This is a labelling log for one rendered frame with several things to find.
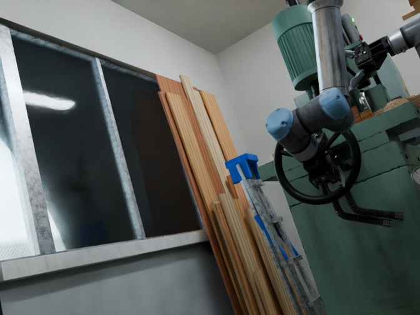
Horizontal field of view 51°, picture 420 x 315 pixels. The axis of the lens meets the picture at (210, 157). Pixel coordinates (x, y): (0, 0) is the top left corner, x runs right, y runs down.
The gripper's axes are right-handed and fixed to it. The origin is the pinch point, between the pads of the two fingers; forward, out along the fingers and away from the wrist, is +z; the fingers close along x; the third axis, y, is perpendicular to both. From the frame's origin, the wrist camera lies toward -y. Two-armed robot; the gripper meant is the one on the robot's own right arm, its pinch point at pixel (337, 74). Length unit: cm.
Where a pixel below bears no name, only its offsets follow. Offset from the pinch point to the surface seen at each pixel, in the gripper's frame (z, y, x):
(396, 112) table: -13.3, -0.7, 21.0
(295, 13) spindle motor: 7.9, -7.0, -34.2
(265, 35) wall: 104, -230, -162
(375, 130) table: -5.0, -0.9, 23.7
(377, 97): -4.4, -31.4, 4.4
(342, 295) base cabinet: 25, -3, 73
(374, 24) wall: 8, -238, -120
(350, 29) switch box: -3, -42, -33
